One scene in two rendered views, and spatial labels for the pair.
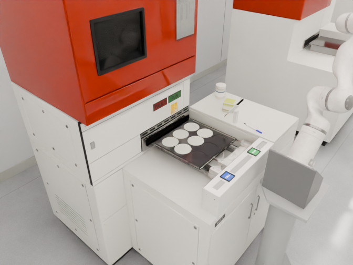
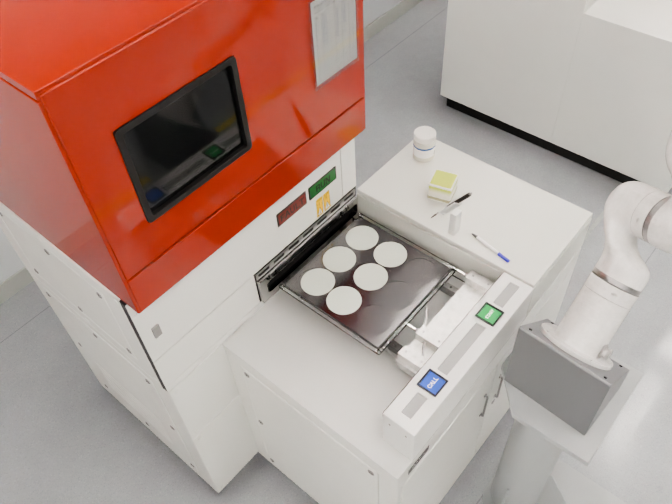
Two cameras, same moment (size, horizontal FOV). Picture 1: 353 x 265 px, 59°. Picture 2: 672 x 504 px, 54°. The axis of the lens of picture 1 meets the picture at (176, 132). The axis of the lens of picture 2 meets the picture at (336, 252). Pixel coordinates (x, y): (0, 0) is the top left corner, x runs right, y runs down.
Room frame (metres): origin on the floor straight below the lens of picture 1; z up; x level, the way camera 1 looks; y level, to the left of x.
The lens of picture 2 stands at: (0.34, -0.08, 2.41)
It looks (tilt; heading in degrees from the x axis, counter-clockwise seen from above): 49 degrees down; 3
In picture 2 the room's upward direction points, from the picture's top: 4 degrees counter-clockwise
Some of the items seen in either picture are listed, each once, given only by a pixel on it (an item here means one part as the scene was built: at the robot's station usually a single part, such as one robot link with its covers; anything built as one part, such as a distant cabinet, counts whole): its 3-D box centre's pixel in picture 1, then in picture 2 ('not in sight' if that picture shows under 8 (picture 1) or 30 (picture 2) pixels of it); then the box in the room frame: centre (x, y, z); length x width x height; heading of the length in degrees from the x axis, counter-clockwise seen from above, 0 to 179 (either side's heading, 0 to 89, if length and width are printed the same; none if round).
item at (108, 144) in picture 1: (144, 123); (260, 253); (1.54, 0.19, 1.02); 0.82 x 0.03 x 0.40; 139
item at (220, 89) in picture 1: (220, 90); (424, 144); (1.98, -0.31, 1.01); 0.07 x 0.07 x 0.10
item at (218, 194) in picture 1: (240, 173); (460, 361); (1.25, -0.34, 0.89); 0.55 x 0.09 x 0.14; 139
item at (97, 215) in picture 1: (117, 176); (218, 317); (1.76, 0.44, 0.41); 0.82 x 0.71 x 0.82; 139
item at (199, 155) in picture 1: (194, 141); (367, 277); (1.53, -0.11, 0.90); 0.34 x 0.34 x 0.01; 49
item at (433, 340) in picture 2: (225, 164); (431, 339); (1.32, -0.27, 0.89); 0.08 x 0.03 x 0.03; 49
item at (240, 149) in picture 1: (232, 162); (446, 326); (1.37, -0.32, 0.87); 0.36 x 0.08 x 0.03; 139
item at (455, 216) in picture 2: (234, 112); (450, 213); (1.65, -0.35, 1.03); 0.06 x 0.04 x 0.13; 49
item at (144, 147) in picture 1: (167, 129); (310, 247); (1.66, 0.06, 0.89); 0.44 x 0.02 x 0.10; 139
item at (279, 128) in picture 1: (241, 121); (469, 216); (1.76, -0.43, 0.89); 0.62 x 0.35 x 0.14; 49
